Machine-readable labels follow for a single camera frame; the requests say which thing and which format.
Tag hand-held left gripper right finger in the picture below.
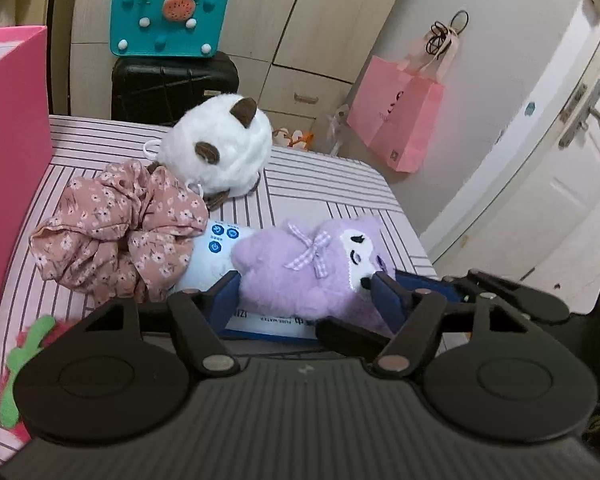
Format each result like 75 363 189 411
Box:
314 271 549 380

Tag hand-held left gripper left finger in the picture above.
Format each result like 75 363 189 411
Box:
67 269 244 379

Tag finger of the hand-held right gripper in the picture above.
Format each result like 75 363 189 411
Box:
394 268 572 324

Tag blue white wipes pack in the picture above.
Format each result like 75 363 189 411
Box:
172 219 332 344

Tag purple plush toy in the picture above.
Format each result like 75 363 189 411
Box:
229 215 397 337

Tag pink floral scrunchie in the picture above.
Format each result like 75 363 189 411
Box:
29 158 210 305

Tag red strawberry plush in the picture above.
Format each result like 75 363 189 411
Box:
0 314 87 432

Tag pink cardboard box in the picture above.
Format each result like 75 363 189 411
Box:
0 25 54 464

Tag white door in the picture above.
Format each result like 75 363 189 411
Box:
422 0 600 312

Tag striped bedsheet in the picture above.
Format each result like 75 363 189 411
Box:
0 114 439 462

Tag white plush with brown ears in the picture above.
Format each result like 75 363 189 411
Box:
143 96 274 210

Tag orange white plush toy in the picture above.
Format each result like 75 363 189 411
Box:
271 127 315 151

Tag pink paper bag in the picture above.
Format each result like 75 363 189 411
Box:
346 55 445 174

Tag clear plastic bag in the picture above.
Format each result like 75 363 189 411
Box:
326 104 351 156

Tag black suitcase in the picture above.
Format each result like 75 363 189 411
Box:
111 51 240 127

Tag teal felt tote bag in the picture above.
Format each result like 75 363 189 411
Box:
111 0 224 59

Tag grey three-door wardrobe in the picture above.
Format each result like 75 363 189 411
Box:
70 0 422 127

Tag silver door handle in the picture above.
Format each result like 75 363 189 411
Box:
558 79 600 150

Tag black hair ties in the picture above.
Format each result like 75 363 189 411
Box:
424 9 470 57

